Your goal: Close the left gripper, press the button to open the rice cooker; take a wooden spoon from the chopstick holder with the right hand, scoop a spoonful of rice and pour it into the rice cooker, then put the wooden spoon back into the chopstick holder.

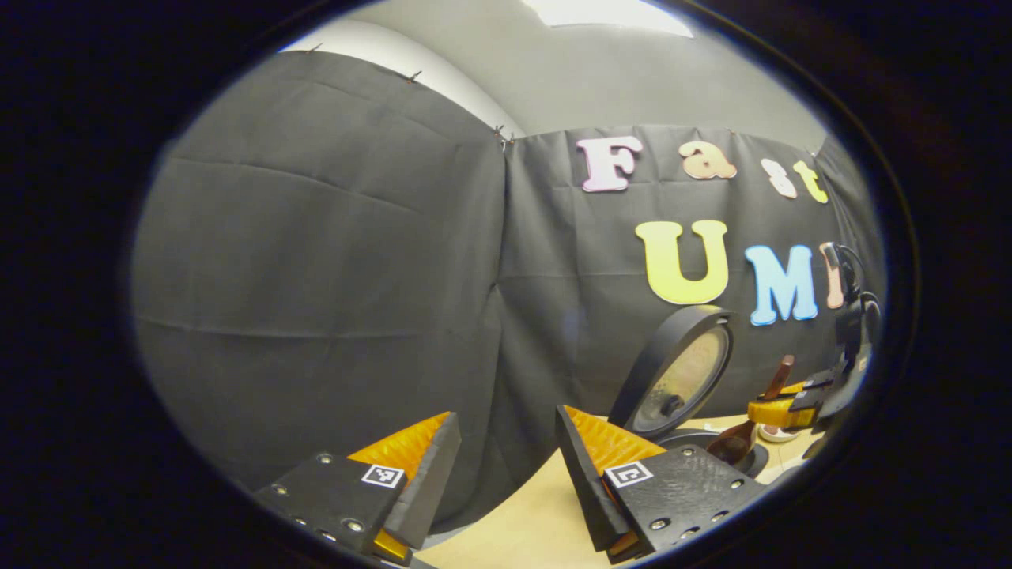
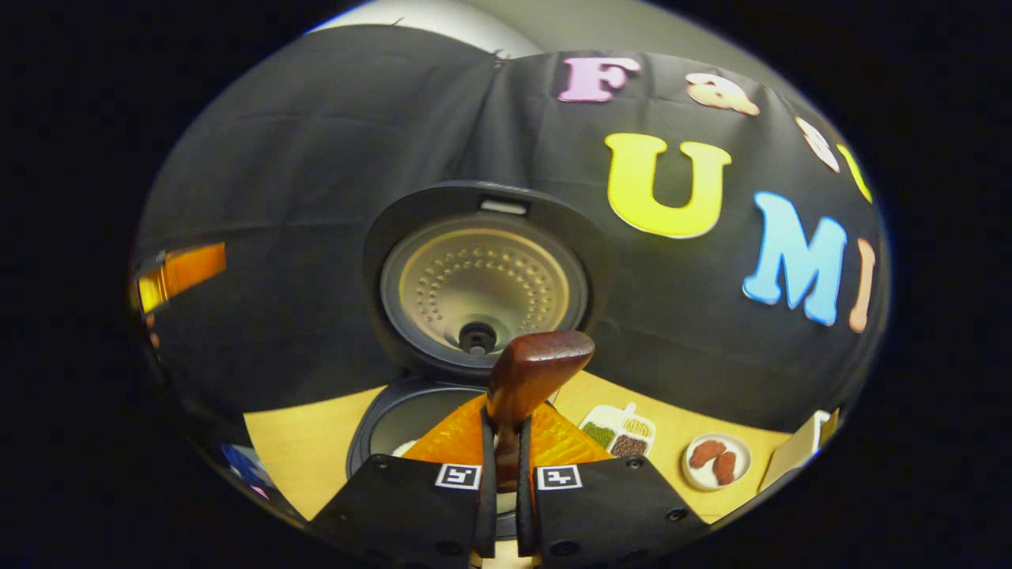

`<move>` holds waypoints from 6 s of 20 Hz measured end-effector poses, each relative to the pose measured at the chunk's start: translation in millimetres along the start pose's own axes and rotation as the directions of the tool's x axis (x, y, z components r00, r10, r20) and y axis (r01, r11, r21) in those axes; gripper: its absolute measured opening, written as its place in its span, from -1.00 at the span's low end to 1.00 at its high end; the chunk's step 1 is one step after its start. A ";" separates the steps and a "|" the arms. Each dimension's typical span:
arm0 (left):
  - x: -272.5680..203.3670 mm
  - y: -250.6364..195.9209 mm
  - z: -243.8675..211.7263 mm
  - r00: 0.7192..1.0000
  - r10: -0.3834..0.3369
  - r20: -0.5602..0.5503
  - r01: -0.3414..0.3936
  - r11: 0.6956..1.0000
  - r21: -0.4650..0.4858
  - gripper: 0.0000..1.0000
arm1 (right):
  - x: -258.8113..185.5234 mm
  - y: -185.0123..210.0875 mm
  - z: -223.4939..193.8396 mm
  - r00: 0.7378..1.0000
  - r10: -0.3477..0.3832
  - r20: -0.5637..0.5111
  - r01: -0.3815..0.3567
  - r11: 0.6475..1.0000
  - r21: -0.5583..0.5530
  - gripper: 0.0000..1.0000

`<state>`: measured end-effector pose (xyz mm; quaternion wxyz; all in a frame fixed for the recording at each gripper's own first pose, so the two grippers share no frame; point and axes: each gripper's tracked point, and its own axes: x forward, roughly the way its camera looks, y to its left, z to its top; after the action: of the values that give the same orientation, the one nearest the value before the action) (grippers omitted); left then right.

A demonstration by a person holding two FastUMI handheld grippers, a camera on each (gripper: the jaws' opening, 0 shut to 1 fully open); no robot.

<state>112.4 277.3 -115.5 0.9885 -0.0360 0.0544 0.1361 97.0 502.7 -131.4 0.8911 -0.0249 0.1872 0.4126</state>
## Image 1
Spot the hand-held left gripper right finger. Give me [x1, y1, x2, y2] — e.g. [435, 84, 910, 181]
[553, 405, 768, 563]

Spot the brown wooden spoon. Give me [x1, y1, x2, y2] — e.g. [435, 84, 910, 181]
[706, 355, 795, 465]

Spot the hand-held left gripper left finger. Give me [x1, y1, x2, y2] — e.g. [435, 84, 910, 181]
[255, 411, 462, 567]

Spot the grey rice cooker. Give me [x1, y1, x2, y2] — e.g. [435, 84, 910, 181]
[607, 304, 772, 479]

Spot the long ceiling light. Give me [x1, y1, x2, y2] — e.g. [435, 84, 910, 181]
[522, 0, 695, 38]

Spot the black backdrop cloth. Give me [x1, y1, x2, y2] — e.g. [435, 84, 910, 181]
[130, 49, 886, 534]

